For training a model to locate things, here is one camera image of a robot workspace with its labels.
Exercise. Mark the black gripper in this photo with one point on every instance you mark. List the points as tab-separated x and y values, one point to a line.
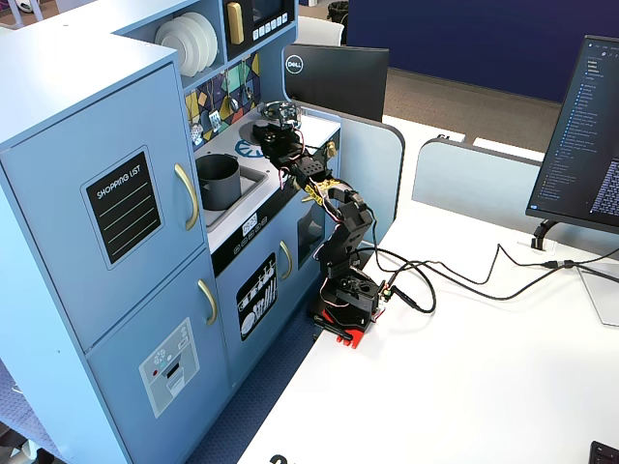
267	133

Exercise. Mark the red robot base clamp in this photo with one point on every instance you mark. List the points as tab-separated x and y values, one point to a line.
350	336

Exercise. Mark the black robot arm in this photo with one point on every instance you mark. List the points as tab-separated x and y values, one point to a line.
348	227

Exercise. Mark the shiny steel pot with lid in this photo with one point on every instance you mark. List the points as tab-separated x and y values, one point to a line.
268	110

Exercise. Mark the grey toy sink basin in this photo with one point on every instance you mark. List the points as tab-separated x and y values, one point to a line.
251	181

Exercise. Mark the metal ladle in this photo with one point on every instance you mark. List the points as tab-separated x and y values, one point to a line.
232	104

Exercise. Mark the metal slotted spatula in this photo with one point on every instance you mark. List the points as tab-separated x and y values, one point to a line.
214	121

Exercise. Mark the gold stove knob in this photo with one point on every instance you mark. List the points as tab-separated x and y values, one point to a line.
332	149

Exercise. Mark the gray plastic pot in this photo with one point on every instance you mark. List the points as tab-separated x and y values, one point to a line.
222	186

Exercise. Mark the black Dell monitor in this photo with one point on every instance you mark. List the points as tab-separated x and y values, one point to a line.
338	77

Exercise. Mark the black toy microwave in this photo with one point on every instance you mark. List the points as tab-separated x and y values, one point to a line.
251	48

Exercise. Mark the grey desk divider panel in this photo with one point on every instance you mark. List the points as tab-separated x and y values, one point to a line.
372	164

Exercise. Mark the blue oven door with window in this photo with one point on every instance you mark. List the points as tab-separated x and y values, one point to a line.
309	237

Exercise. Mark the white chair back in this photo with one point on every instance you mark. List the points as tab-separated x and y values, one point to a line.
319	31

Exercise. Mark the white toy plate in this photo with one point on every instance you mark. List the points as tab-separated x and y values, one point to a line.
176	48
203	36
214	34

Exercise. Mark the black trash bin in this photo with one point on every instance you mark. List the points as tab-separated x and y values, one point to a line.
337	12

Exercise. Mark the black shopping list chalkboard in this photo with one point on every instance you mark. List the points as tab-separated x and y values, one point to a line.
123	208

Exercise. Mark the robot controller circuit board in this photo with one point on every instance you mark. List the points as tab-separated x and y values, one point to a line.
385	292

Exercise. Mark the light blue desk divider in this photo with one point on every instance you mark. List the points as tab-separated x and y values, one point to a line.
464	179

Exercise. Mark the blue dishwasher door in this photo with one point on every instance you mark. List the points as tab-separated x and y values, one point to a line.
232	348

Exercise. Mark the blue toy kitchen unit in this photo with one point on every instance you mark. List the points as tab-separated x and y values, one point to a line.
58	87

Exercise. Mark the blue fridge door with chalkboard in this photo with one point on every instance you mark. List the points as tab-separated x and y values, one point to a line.
48	208

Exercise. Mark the blue freezer door with dispenser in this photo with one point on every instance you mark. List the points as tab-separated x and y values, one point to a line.
126	348

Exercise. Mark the monitor showing code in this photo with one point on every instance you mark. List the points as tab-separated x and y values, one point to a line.
580	145

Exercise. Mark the black keyboard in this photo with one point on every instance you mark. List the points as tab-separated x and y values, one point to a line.
605	454

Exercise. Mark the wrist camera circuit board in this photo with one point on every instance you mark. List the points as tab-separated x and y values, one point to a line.
289	113

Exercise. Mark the grey monitor base plate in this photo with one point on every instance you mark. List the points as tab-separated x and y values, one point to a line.
599	299

